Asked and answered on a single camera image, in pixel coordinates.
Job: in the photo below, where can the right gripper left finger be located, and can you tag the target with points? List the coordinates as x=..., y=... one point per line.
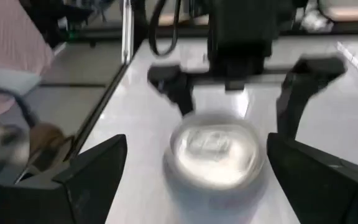
x=73, y=199

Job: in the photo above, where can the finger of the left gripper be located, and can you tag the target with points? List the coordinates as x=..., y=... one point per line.
x=176, y=84
x=303, y=90

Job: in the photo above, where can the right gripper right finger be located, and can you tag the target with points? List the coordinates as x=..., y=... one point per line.
x=322, y=193

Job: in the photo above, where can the silver and red Spindrift can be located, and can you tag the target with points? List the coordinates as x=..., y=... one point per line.
x=216, y=155

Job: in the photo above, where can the person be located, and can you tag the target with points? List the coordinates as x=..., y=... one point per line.
x=11, y=40

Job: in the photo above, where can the silver aluminium bracket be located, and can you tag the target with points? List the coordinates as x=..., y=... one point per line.
x=126, y=31

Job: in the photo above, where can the black aluminium table frame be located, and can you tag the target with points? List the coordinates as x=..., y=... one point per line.
x=101, y=102

